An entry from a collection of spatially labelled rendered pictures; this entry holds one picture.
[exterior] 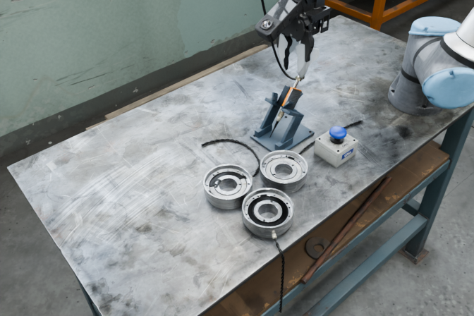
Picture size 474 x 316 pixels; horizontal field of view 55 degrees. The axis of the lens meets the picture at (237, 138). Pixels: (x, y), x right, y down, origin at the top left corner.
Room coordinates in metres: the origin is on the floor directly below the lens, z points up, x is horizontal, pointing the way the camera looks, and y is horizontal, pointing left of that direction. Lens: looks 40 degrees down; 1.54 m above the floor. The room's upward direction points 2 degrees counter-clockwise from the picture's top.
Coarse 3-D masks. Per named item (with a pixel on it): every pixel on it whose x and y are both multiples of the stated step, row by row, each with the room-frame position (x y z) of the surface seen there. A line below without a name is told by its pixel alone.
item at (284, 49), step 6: (282, 36) 0.90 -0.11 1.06; (288, 36) 0.90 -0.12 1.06; (282, 42) 0.90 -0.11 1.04; (288, 42) 0.89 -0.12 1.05; (294, 42) 0.93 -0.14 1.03; (282, 48) 0.90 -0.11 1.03; (288, 48) 0.90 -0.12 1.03; (294, 48) 0.93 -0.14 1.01; (282, 54) 0.90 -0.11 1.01; (288, 54) 0.90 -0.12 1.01; (282, 60) 0.90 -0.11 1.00
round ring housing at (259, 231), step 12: (252, 192) 0.64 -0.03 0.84; (264, 192) 0.65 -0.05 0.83; (276, 192) 0.64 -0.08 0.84; (264, 204) 0.62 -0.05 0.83; (276, 204) 0.62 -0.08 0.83; (288, 204) 0.62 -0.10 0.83; (276, 216) 0.59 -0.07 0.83; (252, 228) 0.56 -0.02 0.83; (264, 228) 0.55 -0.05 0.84; (276, 228) 0.55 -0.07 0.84; (288, 228) 0.57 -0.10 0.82
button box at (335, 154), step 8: (320, 136) 0.81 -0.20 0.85; (328, 136) 0.81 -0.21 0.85; (320, 144) 0.79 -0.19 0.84; (328, 144) 0.78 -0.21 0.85; (336, 144) 0.78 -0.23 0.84; (344, 144) 0.78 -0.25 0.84; (352, 144) 0.78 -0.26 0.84; (320, 152) 0.78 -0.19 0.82; (328, 152) 0.77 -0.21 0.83; (336, 152) 0.75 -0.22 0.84; (344, 152) 0.76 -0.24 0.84; (352, 152) 0.78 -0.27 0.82; (328, 160) 0.76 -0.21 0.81; (336, 160) 0.75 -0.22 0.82; (344, 160) 0.76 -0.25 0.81
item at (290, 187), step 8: (272, 152) 0.76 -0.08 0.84; (280, 152) 0.77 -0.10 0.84; (288, 152) 0.76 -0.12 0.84; (264, 160) 0.74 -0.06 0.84; (296, 160) 0.74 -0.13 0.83; (304, 160) 0.73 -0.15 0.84; (264, 168) 0.72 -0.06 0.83; (272, 168) 0.72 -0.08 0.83; (280, 168) 0.74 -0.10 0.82; (288, 168) 0.73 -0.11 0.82; (304, 168) 0.72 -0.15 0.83; (264, 176) 0.69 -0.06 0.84; (280, 176) 0.70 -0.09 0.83; (288, 176) 0.69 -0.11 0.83; (304, 176) 0.68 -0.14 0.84; (272, 184) 0.67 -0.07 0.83; (280, 184) 0.67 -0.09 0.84; (288, 184) 0.66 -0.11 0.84; (296, 184) 0.67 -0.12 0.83; (288, 192) 0.67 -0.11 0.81
